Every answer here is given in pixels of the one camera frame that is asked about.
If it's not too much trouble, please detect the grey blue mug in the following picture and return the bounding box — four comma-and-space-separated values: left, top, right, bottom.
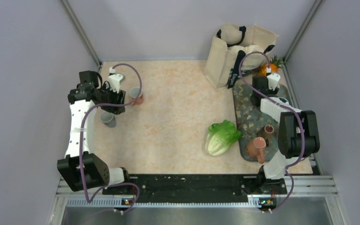
99, 111, 117, 128

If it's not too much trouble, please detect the pink mug small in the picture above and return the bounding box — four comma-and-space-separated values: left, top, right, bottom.
129, 87, 144, 105

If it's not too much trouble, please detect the pink mug large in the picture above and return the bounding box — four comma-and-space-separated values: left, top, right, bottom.
246, 137, 266, 164

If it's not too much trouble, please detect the dark teal mug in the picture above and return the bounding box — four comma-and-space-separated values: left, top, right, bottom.
278, 97, 290, 105

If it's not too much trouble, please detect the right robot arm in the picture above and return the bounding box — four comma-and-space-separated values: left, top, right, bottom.
251, 73, 320, 193

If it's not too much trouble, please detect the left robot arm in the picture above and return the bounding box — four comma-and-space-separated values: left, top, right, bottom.
57, 69, 132, 194

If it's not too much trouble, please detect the brown mug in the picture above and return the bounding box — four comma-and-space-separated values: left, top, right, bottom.
257, 125, 274, 146

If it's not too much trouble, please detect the toy pineapple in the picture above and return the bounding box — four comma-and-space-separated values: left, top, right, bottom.
257, 55, 284, 76

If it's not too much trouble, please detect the floral grey tray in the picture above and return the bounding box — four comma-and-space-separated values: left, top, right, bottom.
232, 83, 279, 162

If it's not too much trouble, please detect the beige canvas tote bag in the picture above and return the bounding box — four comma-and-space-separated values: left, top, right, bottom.
204, 23, 278, 91

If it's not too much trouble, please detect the toy lettuce head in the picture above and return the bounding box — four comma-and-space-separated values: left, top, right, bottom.
205, 120, 242, 156

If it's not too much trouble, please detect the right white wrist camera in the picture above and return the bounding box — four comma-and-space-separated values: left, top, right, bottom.
266, 68, 281, 90

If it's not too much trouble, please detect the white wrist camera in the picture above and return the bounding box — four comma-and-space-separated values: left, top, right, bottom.
266, 68, 281, 90
107, 67, 125, 93

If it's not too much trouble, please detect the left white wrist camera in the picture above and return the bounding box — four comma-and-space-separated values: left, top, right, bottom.
107, 67, 125, 93

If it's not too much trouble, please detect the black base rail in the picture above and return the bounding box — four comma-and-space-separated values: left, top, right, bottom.
101, 173, 288, 205

